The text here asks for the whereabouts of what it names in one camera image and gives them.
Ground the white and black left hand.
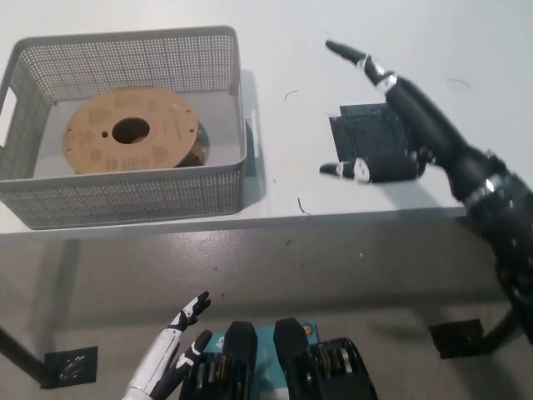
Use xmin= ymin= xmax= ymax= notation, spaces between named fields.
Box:
xmin=120 ymin=290 xmax=213 ymax=400

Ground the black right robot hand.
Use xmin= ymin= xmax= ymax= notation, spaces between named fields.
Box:
xmin=319 ymin=39 xmax=533 ymax=268

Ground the brown cardboard filament spool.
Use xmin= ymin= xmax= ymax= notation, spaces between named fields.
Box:
xmin=62 ymin=90 xmax=210 ymax=176

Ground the black tape patch on table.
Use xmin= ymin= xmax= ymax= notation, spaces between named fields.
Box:
xmin=328 ymin=101 xmax=430 ymax=168

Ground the black table leg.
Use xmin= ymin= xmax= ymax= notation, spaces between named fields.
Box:
xmin=482 ymin=307 xmax=526 ymax=356
xmin=0 ymin=322 xmax=53 ymax=388

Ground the grey perforated plastic basket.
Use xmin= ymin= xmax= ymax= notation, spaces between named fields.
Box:
xmin=0 ymin=25 xmax=252 ymax=232

